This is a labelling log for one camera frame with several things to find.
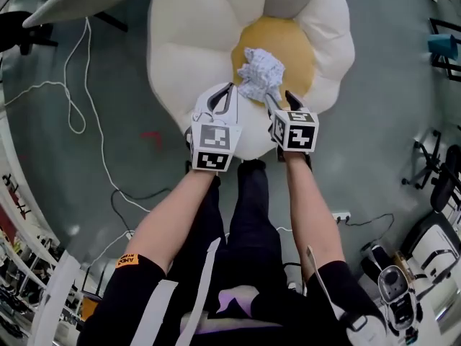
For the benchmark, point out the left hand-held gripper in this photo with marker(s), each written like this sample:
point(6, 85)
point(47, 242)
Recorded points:
point(212, 142)

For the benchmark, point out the person's right forearm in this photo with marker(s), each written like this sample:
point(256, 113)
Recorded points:
point(309, 211)

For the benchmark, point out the blue checkered cloth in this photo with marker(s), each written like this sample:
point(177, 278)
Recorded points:
point(261, 70)

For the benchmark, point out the white and grey device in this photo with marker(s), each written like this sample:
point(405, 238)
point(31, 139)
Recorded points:
point(394, 287)

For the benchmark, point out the flower-shaped white yellow cushion seat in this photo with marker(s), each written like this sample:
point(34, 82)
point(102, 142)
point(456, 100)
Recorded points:
point(187, 49)

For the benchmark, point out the white and black machine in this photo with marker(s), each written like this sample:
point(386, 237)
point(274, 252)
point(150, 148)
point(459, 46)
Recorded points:
point(432, 243)

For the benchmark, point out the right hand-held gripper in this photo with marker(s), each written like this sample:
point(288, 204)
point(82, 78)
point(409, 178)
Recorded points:
point(295, 132)

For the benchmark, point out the white shelving unit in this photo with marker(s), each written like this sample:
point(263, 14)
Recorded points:
point(63, 283)

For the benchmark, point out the person's left forearm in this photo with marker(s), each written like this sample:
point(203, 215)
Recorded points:
point(173, 222)

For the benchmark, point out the white belt pouch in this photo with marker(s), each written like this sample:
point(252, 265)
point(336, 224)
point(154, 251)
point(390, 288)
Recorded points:
point(367, 332)

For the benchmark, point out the white desk with black legs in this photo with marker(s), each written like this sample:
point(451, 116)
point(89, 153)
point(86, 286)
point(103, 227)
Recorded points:
point(437, 23)

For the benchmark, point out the person's black shirt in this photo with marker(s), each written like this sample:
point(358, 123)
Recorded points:
point(144, 287)

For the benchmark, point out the person's black trousers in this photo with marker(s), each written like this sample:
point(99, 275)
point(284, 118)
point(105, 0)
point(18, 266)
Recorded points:
point(252, 211)

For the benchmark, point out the white power strip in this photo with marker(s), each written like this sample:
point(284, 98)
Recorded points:
point(129, 235)
point(341, 217)

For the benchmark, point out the black office chair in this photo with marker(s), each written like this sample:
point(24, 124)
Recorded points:
point(444, 189)

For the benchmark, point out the teal waste bin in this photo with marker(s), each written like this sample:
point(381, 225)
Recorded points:
point(443, 45)

